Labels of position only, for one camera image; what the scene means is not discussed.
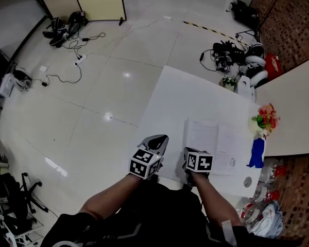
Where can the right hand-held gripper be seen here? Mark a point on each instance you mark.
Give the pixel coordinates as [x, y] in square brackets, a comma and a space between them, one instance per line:
[199, 162]

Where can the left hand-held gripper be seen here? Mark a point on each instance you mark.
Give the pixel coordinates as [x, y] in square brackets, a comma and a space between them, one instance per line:
[143, 165]

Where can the white book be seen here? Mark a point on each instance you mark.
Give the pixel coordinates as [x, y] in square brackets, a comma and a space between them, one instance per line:
[206, 135]

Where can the person's right forearm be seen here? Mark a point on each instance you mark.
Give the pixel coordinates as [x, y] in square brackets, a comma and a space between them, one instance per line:
[216, 202]

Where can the person's left forearm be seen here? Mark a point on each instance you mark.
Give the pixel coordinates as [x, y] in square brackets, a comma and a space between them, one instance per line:
[110, 194]

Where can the white table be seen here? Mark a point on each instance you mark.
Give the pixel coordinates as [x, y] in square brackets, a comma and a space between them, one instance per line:
[175, 99]

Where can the small round grey disc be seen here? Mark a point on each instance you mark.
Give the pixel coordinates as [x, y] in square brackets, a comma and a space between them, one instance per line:
[247, 182]

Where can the blue cloth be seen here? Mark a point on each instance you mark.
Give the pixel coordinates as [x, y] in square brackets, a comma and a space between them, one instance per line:
[257, 154]

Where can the person's clothing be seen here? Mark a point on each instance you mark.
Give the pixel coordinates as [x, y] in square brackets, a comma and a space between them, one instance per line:
[157, 215]

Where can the pack of clear plastic bottles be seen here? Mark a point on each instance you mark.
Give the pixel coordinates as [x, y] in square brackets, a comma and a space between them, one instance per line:
[269, 186]

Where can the orange flowers in pot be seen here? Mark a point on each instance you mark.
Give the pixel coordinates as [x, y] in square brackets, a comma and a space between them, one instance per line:
[266, 117]

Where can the white flowers in pot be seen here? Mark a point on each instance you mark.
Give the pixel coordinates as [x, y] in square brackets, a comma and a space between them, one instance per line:
[230, 81]

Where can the light blue plastic bag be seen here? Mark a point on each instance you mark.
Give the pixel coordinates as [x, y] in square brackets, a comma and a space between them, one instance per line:
[271, 220]

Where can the white black headset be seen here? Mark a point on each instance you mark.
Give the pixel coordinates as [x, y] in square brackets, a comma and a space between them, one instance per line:
[253, 60]
[21, 80]
[255, 50]
[258, 75]

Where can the large white board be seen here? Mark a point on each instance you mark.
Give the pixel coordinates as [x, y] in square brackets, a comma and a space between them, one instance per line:
[293, 107]

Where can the white power strip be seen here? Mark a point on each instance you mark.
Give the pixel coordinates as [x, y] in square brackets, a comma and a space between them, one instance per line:
[80, 60]

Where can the red bag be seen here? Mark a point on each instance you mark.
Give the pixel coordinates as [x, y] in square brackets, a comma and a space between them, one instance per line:
[273, 64]

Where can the yellow black floor tape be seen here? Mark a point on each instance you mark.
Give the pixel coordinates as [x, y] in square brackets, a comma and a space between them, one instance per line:
[212, 31]

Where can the black power adapter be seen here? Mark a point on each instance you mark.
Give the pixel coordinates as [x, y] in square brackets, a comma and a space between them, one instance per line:
[44, 84]

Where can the flat white square box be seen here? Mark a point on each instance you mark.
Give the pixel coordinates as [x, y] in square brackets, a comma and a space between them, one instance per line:
[43, 68]

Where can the black backpack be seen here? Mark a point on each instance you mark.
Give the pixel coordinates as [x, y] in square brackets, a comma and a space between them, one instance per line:
[57, 31]
[76, 20]

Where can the beige folding partition screen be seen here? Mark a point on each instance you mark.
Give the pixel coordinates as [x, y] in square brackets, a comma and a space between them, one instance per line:
[92, 1]

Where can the black duffel bag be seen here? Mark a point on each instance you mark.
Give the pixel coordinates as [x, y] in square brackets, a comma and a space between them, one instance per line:
[244, 13]

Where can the white plastic box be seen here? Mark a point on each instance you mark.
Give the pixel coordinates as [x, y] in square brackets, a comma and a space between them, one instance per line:
[7, 85]

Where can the white metal rack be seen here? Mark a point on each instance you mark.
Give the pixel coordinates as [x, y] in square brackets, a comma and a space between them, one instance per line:
[15, 230]

